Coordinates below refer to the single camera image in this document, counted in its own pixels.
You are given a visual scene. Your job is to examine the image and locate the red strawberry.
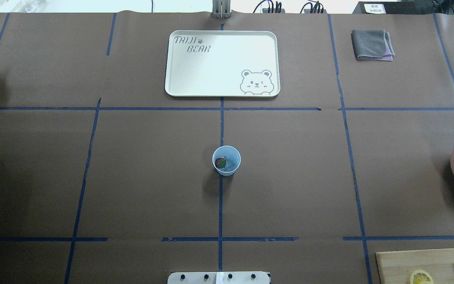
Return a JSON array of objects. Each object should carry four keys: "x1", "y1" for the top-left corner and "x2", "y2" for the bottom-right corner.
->
[{"x1": 214, "y1": 157, "x2": 227, "y2": 169}]

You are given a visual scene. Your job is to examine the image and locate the light blue plastic cup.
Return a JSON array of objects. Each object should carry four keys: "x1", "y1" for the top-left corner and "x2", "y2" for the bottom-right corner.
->
[{"x1": 212, "y1": 146, "x2": 241, "y2": 176}]

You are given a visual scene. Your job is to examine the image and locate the ice cube in cup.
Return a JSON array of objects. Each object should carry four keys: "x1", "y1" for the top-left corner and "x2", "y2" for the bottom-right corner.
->
[{"x1": 225, "y1": 156, "x2": 239, "y2": 172}]

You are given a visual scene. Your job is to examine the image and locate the cream bear serving tray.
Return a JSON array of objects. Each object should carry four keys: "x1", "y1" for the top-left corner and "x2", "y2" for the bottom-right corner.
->
[{"x1": 165, "y1": 30, "x2": 281, "y2": 98}]

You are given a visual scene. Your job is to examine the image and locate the folded grey cloth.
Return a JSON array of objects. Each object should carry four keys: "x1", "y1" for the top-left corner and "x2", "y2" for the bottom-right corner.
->
[{"x1": 351, "y1": 29, "x2": 396, "y2": 62}]

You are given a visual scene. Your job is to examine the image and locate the black box with label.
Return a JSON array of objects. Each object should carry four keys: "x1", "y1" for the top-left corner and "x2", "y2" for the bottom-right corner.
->
[{"x1": 352, "y1": 0, "x2": 436, "y2": 15}]

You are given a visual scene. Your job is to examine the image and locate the wooden cutting board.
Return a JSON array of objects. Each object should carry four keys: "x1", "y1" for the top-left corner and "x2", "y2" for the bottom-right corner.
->
[{"x1": 376, "y1": 248, "x2": 454, "y2": 284}]

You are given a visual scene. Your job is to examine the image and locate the lemon slices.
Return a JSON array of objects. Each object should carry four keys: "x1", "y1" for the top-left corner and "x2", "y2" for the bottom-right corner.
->
[{"x1": 409, "y1": 270, "x2": 434, "y2": 284}]

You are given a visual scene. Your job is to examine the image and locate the aluminium frame post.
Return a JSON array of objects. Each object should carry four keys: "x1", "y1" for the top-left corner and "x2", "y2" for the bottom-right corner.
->
[{"x1": 212, "y1": 0, "x2": 232, "y2": 19}]

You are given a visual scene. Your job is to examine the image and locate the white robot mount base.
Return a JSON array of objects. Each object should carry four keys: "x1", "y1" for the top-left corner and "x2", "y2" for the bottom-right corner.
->
[{"x1": 167, "y1": 271, "x2": 272, "y2": 284}]

